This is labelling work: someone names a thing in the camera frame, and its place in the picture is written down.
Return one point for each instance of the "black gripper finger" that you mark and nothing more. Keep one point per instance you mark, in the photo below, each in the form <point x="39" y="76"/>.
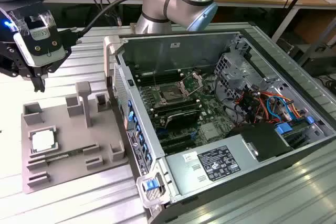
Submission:
<point x="43" y="71"/>
<point x="13" y="64"/>

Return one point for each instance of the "silver CPU chip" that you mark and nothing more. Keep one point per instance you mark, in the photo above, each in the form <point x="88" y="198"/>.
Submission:
<point x="43" y="141"/>

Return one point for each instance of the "black RAM slot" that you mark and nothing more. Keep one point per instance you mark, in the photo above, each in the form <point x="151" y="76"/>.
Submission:
<point x="173" y="104"/>
<point x="176" y="110"/>
<point x="160" y="79"/>
<point x="157" y="73"/>

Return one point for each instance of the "CPU socket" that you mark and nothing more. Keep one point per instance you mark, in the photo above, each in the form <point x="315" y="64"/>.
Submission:
<point x="170" y="94"/>

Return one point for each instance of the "black expansion slot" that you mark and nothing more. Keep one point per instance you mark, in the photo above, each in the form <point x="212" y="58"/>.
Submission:
<point x="176" y="138"/>
<point x="178" y="146"/>

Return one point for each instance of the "grey parts rack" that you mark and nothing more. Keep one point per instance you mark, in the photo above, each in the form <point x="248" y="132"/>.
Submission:
<point x="73" y="134"/>

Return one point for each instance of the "green RAM stick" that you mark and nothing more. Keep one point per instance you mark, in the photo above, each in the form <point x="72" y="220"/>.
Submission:
<point x="65" y="154"/>

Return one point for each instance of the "open grey PC case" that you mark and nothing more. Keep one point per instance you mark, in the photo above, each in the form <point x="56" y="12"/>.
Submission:
<point x="147" y="51"/>

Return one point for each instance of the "black expansion card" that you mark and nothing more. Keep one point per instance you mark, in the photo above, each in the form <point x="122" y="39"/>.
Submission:
<point x="183" y="119"/>

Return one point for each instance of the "blue case latch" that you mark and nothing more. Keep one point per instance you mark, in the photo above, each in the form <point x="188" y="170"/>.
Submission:
<point x="151" y="184"/>

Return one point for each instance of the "green motherboard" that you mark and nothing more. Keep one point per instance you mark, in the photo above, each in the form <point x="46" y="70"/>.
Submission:
<point x="210" y="113"/>

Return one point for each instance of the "grey power supply unit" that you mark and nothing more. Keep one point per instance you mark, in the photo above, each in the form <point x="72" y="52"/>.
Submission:
<point x="183" y="182"/>

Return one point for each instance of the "silver chipset heatsink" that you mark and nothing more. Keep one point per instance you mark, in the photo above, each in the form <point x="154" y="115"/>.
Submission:
<point x="213" y="132"/>

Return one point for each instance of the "silver drive cage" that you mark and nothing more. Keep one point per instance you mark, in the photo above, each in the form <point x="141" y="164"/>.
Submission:
<point x="231" y="72"/>

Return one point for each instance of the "black plastic shroud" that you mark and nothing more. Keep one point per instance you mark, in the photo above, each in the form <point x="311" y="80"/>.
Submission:
<point x="262" y="140"/>

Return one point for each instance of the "blue disk carrier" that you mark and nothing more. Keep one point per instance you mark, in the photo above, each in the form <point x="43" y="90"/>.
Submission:
<point x="284" y="129"/>

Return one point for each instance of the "black desktop computer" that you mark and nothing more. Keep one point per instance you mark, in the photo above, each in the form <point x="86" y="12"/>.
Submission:
<point x="320" y="64"/>

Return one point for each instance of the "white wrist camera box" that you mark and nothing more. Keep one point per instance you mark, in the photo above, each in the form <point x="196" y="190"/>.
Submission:
<point x="42" y="35"/>

